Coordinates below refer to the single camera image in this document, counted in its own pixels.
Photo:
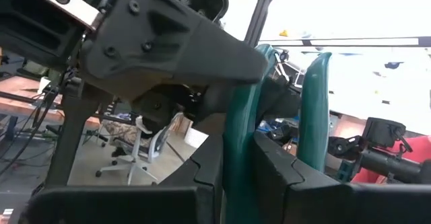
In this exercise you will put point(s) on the brown wooden workbench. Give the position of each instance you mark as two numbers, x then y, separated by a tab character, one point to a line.
20	106

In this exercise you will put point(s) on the person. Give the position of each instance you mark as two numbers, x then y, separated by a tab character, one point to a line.
124	133

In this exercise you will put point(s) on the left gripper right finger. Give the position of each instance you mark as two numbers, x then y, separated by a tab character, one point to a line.
336	204

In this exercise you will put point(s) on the neighbouring station black robot arm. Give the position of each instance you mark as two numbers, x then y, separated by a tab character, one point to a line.
387	163

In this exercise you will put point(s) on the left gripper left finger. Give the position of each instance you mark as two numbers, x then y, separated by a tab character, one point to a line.
118	205

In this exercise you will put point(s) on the white office chair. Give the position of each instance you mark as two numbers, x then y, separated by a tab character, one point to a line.
134	163

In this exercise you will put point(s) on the black metal stand leg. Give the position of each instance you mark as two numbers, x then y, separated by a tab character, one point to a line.
72	133

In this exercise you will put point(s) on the rig light bar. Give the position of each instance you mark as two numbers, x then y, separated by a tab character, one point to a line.
353	41

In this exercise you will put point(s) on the red bulky object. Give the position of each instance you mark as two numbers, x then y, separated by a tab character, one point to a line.
421	150

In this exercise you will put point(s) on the black rig frame post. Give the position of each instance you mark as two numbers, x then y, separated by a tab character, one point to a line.
261	12

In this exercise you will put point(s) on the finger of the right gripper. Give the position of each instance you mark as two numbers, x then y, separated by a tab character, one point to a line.
168	103
161	49

